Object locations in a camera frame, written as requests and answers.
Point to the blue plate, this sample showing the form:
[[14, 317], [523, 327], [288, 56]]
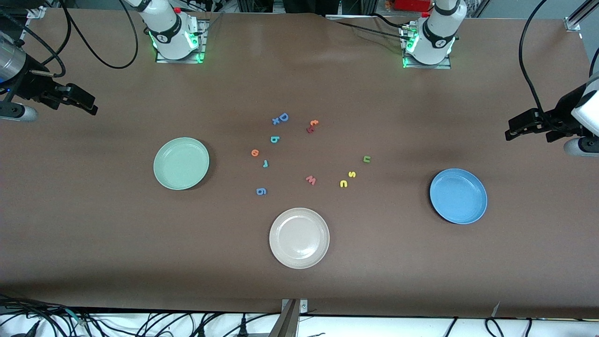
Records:
[[458, 196]]

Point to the pale green plate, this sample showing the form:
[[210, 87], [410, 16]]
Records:
[[181, 163]]

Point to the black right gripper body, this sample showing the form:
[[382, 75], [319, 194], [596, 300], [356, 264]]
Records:
[[33, 86]]

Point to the blue foam letter D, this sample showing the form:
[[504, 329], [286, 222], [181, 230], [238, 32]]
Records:
[[283, 117]]

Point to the metal clamp bracket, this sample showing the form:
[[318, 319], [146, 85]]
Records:
[[288, 323]]

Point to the red box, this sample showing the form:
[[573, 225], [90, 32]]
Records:
[[412, 4]]

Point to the beige plate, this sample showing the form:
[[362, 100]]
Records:
[[299, 238]]

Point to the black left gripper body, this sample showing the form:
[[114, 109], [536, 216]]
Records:
[[560, 113]]

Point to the white paper scrap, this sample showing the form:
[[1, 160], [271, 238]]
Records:
[[495, 310]]

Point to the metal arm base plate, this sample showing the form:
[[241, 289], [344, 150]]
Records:
[[164, 60], [444, 66]]

